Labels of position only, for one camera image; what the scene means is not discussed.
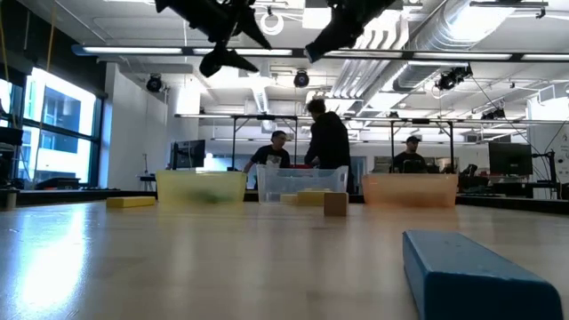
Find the yellow translucent plastic bin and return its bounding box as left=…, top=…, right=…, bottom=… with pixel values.
left=155, top=170, right=248, bottom=208

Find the black overhead beam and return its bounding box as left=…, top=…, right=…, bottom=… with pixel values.
left=70, top=44, right=569, bottom=63

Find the orange translucent plastic bin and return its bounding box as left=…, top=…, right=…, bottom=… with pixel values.
left=361, top=172, right=460, bottom=211

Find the white coiled cable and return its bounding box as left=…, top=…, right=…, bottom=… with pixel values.
left=260, top=12, right=285, bottom=36

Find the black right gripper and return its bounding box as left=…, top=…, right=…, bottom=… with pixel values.
left=303, top=0, right=397, bottom=64

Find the long blue block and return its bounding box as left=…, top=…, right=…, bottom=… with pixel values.
left=402, top=228, right=565, bottom=320

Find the large window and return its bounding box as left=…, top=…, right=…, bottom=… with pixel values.
left=0, top=66, right=103, bottom=188

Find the person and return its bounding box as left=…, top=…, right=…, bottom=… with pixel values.
left=243, top=130, right=293, bottom=177
left=303, top=97, right=353, bottom=196
left=389, top=135, right=430, bottom=174

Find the black computer monitor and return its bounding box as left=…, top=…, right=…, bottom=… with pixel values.
left=488, top=141, right=534, bottom=176
left=170, top=139, right=207, bottom=171

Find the natural wood cube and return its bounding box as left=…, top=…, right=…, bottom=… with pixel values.
left=323, top=191, right=349, bottom=218

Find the black background rig frame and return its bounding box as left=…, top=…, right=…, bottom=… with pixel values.
left=390, top=117, right=455, bottom=174
left=230, top=114, right=299, bottom=172

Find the silver ribbed ceiling duct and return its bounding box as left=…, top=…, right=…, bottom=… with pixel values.
left=390, top=0, right=512, bottom=92

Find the cluttered dark desk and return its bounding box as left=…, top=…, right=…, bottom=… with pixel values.
left=457, top=171, right=562, bottom=200

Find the white light strip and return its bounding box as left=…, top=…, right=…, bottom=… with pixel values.
left=413, top=52, right=513, bottom=60
left=522, top=53, right=569, bottom=61
left=324, top=49, right=404, bottom=58
left=82, top=46, right=183, bottom=55
left=193, top=48, right=293, bottom=57

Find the small grey post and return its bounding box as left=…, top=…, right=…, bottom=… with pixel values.
left=0, top=188, right=19, bottom=211

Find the clear plastic bin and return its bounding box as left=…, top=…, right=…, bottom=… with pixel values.
left=255, top=164, right=349, bottom=204

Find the black ceiling camera cluster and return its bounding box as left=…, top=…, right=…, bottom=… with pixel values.
left=434, top=65, right=474, bottom=92

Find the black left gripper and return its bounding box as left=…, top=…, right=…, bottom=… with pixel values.
left=154, top=0, right=274, bottom=79

